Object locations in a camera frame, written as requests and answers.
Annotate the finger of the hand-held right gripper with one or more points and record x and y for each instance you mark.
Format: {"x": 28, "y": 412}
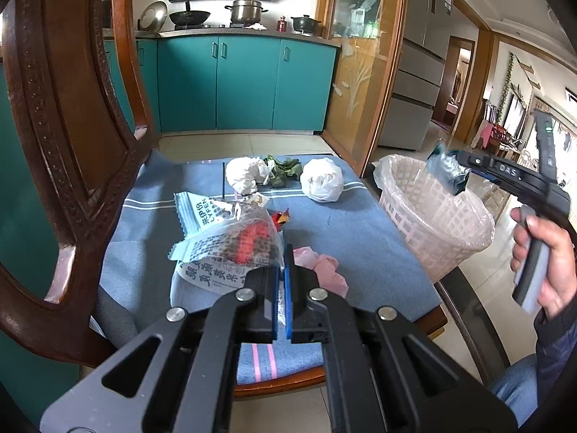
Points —
{"x": 480, "y": 163}

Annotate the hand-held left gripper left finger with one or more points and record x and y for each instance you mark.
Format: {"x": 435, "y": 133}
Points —
{"x": 272, "y": 300}

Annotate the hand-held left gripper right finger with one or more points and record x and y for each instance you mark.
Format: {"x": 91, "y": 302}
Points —
{"x": 290, "y": 300}

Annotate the clear printed snack packet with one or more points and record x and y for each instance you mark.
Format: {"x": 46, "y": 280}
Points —
{"x": 216, "y": 257}

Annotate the white plastic lattice wastebasket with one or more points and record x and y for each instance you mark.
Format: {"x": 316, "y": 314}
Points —
{"x": 432, "y": 225}

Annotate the person's right forearm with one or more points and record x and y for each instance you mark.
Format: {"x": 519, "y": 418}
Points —
{"x": 559, "y": 352}

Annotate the person's right hand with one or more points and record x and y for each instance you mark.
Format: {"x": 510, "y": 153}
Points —
{"x": 563, "y": 270}

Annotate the pink hanging cloth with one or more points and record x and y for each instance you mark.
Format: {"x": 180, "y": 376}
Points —
{"x": 486, "y": 134}

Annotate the pink plastic bag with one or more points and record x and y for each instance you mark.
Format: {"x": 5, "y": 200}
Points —
{"x": 329, "y": 275}

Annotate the green leaf garland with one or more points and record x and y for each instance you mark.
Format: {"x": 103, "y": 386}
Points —
{"x": 505, "y": 85}

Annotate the red wrapper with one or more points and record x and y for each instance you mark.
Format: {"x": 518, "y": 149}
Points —
{"x": 280, "y": 217}

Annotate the blue striped cloth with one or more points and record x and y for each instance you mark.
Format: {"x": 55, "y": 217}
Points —
{"x": 360, "y": 234}

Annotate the grey refrigerator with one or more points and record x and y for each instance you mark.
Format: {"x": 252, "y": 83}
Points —
{"x": 414, "y": 90}

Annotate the small beige paper scrap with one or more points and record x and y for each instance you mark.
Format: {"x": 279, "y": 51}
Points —
{"x": 258, "y": 200}

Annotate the light blue snack packet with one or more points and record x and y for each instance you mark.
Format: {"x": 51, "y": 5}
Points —
{"x": 198, "y": 212}

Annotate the round tied white plastic bag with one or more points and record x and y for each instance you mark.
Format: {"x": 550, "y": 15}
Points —
{"x": 321, "y": 180}

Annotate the white crumpled tissue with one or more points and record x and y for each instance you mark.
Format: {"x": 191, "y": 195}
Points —
{"x": 245, "y": 176}

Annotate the thin black stick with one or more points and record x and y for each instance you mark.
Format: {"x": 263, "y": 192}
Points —
{"x": 223, "y": 180}

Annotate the green crumpled wrapper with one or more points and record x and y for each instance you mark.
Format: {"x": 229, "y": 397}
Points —
{"x": 284, "y": 169}

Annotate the wood framed glass door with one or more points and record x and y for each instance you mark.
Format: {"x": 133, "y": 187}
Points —
{"x": 360, "y": 76}

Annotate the person's leg in jeans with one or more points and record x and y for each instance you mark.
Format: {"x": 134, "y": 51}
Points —
{"x": 514, "y": 388}

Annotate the teal kitchen cabinet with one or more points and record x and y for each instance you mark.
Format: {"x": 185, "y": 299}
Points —
{"x": 248, "y": 85}

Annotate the black lidded pot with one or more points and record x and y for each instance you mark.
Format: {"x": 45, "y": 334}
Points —
{"x": 305, "y": 25}

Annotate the small red bottle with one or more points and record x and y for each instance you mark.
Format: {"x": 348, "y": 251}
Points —
{"x": 282, "y": 25}

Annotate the steel cooking pot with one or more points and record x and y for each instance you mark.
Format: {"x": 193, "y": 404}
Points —
{"x": 245, "y": 11}

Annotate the black wok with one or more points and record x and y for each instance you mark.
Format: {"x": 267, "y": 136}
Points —
{"x": 189, "y": 17}

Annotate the carved wooden chair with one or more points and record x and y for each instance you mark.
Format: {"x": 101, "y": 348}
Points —
{"x": 67, "y": 76}

